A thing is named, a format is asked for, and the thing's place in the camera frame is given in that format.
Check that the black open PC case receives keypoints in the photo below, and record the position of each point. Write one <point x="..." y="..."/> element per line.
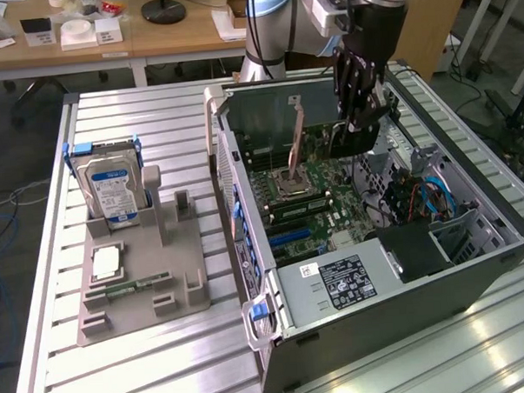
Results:
<point x="381" y="330"/>

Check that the blue expansion slot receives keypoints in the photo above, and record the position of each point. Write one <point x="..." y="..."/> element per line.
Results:
<point x="290" y="238"/>

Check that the hard disk in blue caddy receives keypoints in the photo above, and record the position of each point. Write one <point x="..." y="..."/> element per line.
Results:
<point x="109" y="186"/>

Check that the white paper stack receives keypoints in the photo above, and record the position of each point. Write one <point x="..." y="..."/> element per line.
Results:
<point x="226" y="26"/>

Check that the black and white box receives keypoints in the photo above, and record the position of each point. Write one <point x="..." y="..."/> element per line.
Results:
<point x="37" y="34"/>

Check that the white labelled box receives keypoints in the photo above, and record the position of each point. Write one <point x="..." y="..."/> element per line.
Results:
<point x="107" y="31"/>

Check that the green graphics card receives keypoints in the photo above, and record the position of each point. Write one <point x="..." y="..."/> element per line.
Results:
<point x="355" y="142"/>

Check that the grey parts rack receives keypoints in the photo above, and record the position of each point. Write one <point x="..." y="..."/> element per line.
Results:
<point x="136" y="306"/>

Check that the wooden cabinet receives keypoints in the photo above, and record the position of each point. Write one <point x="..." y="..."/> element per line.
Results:
<point x="433" y="23"/>

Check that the black plastic air duct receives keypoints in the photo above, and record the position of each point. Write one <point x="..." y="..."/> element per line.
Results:
<point x="408" y="251"/>

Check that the grey metal disk bay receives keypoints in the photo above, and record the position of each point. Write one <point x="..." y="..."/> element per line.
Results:
<point x="374" y="174"/>

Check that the silver CPU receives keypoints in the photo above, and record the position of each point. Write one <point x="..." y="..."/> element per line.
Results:
<point x="105" y="262"/>

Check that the white box with round dish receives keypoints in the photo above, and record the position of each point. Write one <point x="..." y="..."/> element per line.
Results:
<point x="78" y="32"/>

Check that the wooden desk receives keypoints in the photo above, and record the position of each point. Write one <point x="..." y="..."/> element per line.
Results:
<point x="172" y="35"/>

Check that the grey power supply unit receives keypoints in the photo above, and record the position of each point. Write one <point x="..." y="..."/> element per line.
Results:
<point x="301" y="299"/>

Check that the red packet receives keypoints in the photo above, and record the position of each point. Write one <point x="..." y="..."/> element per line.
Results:
<point x="111" y="8"/>

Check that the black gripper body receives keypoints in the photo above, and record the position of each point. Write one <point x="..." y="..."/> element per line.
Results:
<point x="376" y="30"/>

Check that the white desk frame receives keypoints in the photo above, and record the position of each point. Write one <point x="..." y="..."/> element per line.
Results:
<point x="470" y="39"/>

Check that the white tape roll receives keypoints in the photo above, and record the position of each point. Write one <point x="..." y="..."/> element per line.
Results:
<point x="55" y="2"/>

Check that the green RAM stick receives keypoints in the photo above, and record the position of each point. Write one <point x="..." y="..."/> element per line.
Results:
<point x="131" y="287"/>

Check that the metal CPU socket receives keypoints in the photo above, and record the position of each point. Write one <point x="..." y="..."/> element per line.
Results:
<point x="301" y="188"/>

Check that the blue case latch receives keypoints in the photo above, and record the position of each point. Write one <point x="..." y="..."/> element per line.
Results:
<point x="258" y="313"/>

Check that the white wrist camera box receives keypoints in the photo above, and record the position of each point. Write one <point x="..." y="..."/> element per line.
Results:
<point x="328" y="15"/>

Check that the black round lamp base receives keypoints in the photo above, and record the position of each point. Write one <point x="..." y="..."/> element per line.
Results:
<point x="162" y="11"/>

